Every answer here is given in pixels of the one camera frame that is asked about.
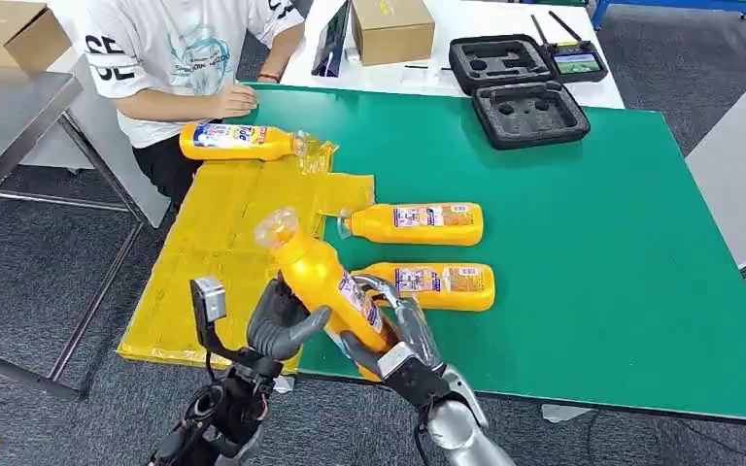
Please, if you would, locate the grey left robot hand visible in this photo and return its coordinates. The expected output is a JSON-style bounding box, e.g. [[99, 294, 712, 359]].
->
[[246, 276, 334, 362]]

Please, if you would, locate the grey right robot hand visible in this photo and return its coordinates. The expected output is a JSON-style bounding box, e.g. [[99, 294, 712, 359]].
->
[[340, 273, 445, 373]]

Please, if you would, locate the person's right hand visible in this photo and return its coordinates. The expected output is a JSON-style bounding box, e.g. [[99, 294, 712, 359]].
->
[[212, 83, 259, 121]]

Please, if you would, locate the orange drink bottle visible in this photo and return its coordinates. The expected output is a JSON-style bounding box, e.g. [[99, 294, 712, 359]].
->
[[337, 202, 486, 248], [178, 121, 314, 163], [352, 261, 497, 314], [254, 207, 400, 383]]

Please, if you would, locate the person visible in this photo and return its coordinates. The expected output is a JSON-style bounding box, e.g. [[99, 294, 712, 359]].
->
[[83, 0, 307, 208]]

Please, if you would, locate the yellow sheet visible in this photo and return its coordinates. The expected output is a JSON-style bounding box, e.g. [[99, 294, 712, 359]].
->
[[117, 138, 376, 376]]

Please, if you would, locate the dark tablet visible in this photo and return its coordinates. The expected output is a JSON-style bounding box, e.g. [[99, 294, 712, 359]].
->
[[310, 0, 353, 79]]

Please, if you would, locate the white cabinet panel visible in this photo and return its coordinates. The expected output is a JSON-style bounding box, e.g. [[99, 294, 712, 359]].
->
[[18, 54, 173, 230]]

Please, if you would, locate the large cardboard box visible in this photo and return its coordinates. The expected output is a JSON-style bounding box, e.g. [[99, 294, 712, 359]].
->
[[350, 0, 437, 68]]

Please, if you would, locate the green mat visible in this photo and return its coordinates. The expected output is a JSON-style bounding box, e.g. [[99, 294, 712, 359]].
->
[[227, 82, 746, 426]]

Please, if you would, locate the steel table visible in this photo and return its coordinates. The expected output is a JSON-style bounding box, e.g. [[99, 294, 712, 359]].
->
[[0, 62, 151, 402]]

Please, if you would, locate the small cardboard box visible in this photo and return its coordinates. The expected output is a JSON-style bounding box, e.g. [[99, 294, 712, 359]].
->
[[0, 0, 74, 73]]

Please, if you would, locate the black foam case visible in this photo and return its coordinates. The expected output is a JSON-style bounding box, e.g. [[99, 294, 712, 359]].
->
[[448, 33, 593, 151]]

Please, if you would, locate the white table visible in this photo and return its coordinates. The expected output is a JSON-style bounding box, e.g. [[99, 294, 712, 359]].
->
[[279, 0, 626, 111]]

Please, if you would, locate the black remote controller with antennas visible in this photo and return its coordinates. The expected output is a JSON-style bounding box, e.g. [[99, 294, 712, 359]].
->
[[530, 11, 610, 85]]

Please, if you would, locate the grey table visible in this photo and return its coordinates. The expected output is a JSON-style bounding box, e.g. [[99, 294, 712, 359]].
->
[[684, 54, 746, 272]]

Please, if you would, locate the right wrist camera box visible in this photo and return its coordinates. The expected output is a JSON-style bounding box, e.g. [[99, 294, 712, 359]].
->
[[377, 342, 454, 412]]

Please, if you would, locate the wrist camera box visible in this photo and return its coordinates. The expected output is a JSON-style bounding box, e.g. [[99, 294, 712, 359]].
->
[[377, 342, 454, 412], [189, 276, 247, 363]]

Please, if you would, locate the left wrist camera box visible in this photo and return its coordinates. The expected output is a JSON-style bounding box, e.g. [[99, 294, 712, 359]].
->
[[189, 276, 247, 363]]

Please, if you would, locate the blue metal frame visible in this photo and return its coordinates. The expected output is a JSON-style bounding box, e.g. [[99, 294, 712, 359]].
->
[[588, 0, 746, 32]]

